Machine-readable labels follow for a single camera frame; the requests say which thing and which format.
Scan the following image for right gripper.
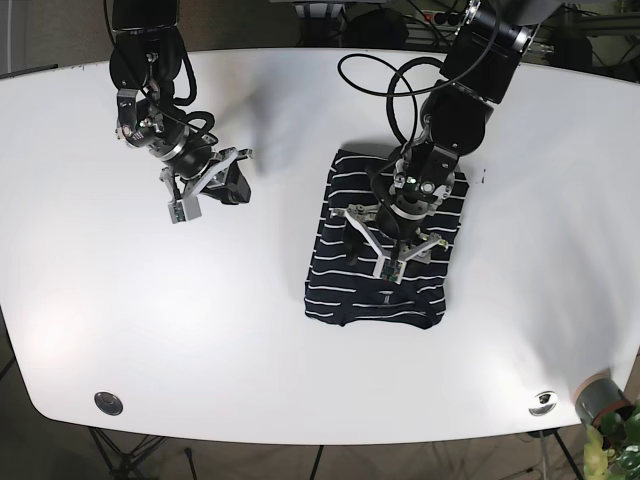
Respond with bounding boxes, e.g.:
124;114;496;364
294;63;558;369
155;135;253;224

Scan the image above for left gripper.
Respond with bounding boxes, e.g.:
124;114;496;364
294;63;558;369
330;150;451;285

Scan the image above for black white striped T-shirt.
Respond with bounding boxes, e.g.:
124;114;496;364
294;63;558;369
302;146;471;331

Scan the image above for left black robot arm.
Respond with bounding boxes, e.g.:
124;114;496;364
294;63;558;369
331;1;560;284

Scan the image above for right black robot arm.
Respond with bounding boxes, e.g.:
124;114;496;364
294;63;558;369
102;1;252;223

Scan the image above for right metal table grommet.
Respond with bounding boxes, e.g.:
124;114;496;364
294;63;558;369
528;390;558;417

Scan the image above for metal table grommet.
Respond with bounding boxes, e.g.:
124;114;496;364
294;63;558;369
528;390;558;417
94;391;124;416

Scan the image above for left metal table grommet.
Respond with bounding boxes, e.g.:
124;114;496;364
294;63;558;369
94;391;124;416

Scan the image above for grey plant pot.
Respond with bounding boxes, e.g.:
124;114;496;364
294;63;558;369
572;369;634;426

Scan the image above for green plant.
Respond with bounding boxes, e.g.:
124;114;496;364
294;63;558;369
583;403;639;480

